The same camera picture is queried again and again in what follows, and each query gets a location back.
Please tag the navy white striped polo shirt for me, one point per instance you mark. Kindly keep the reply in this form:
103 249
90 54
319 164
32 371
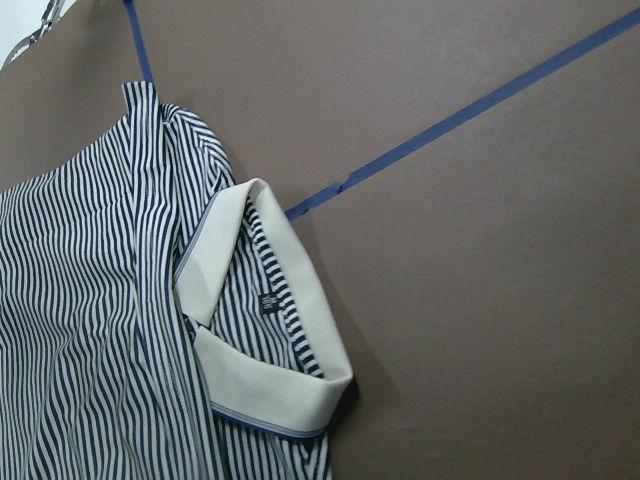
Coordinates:
158 319

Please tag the aluminium frame post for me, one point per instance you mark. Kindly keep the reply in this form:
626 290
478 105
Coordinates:
24 22

